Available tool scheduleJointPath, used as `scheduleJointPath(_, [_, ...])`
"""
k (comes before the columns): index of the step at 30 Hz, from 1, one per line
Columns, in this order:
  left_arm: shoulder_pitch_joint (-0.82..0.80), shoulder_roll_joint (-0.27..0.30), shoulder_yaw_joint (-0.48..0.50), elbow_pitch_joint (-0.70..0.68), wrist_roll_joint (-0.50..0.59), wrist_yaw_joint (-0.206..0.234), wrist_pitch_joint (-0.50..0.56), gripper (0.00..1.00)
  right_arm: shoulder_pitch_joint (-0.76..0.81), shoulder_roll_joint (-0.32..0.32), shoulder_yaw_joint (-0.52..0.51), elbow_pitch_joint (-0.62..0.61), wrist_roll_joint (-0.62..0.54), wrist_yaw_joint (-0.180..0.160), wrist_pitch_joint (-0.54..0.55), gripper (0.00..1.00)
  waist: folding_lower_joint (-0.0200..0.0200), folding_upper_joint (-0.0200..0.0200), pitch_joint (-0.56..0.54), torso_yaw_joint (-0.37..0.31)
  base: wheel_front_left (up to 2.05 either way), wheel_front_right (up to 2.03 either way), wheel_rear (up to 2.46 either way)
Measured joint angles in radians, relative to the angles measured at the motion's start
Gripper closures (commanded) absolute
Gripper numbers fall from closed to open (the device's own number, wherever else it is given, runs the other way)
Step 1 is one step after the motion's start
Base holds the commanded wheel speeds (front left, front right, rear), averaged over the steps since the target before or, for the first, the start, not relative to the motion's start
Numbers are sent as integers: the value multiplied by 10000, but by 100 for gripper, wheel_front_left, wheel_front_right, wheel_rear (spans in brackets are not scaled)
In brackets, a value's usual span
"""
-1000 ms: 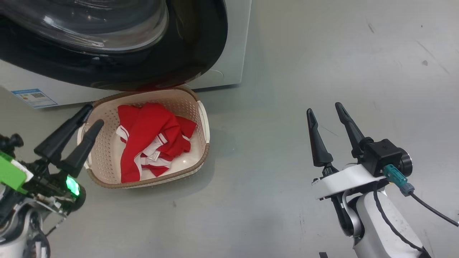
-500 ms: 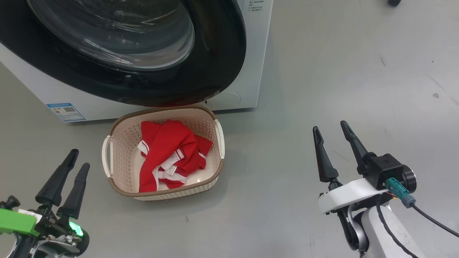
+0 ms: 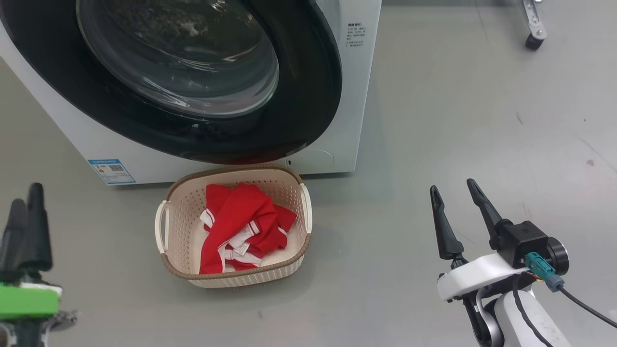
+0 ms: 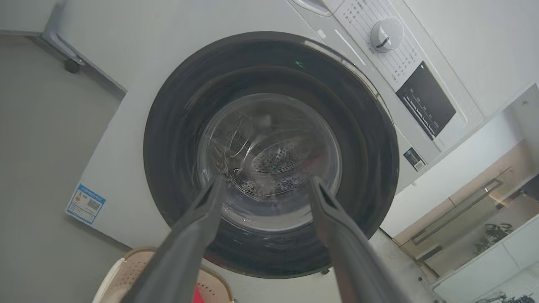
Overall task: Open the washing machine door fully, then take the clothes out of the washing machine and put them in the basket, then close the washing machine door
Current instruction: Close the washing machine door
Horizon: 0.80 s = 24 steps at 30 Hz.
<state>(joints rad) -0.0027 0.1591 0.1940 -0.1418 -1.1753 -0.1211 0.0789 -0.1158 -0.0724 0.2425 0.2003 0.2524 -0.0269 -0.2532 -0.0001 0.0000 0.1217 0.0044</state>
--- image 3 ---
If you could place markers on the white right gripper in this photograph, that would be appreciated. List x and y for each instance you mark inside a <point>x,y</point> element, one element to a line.
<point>477,274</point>

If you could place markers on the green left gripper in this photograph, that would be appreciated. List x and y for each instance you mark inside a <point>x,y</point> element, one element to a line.
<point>29,301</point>

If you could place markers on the washing machine door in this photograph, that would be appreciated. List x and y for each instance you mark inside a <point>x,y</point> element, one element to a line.
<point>308,96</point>

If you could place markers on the red white-trimmed garment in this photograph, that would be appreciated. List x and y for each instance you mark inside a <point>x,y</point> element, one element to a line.
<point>236,217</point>

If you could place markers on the cream perforated laundry basket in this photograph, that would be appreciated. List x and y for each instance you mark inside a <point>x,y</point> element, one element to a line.
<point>178,231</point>

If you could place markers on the white front-load washing machine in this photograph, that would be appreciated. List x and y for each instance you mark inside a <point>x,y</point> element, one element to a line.
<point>359,96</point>

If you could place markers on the blue energy label sticker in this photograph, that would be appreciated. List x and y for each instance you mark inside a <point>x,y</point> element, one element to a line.
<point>112,171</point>

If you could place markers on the round white filter cover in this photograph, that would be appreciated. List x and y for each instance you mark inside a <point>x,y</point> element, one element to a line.
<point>313,158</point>

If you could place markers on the grey metal caster leg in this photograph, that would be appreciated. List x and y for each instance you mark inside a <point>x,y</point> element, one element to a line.
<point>534,24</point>

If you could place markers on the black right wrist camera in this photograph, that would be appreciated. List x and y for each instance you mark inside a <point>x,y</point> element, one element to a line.
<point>523,238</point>

